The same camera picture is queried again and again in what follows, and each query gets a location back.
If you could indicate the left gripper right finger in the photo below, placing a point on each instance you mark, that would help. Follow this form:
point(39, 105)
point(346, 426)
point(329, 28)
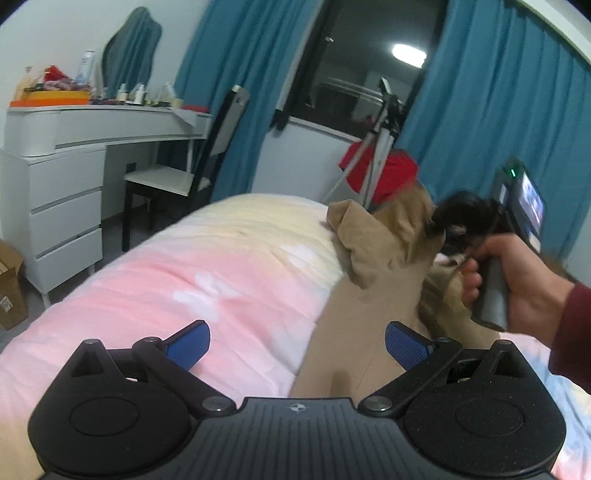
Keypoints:
point(406, 346)

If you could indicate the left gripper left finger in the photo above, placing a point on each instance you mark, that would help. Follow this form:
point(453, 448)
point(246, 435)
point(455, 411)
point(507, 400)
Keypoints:
point(188, 345)

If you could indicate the tan hoodie with white print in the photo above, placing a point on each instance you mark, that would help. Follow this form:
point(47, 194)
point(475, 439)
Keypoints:
point(393, 275)

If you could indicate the dark red sleeve forearm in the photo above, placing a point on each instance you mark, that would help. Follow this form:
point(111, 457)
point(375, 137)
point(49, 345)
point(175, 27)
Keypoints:
point(571, 349)

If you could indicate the person's right hand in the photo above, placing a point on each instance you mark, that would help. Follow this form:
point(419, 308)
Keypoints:
point(538, 296)

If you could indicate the red garment on tripod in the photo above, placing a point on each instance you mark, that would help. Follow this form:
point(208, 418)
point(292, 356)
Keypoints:
point(400, 169)

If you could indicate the pastel tie-dye bed duvet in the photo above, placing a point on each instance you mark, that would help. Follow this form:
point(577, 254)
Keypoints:
point(257, 268)

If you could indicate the blue curtain right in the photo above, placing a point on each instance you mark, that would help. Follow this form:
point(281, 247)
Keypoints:
point(502, 84)

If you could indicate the white black chair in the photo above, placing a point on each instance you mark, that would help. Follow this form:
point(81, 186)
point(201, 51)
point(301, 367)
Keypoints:
point(193, 186)

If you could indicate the cardboard box on floor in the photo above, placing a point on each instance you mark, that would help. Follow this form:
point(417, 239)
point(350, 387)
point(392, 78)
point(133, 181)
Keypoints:
point(13, 309)

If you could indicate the dark window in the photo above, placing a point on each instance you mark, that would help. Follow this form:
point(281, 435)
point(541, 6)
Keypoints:
point(352, 46)

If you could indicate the white dressing table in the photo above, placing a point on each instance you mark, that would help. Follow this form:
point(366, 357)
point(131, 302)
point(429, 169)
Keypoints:
point(52, 176)

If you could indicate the orange tray on table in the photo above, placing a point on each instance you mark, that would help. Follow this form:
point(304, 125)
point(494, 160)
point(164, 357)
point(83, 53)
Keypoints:
point(35, 99)

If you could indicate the silver camera tripod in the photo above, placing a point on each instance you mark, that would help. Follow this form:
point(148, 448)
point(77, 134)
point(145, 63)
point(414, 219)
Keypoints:
point(382, 135)

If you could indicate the wavy wall mirror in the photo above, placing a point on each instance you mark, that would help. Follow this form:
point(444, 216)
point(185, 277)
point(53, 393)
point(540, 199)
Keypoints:
point(128, 56)

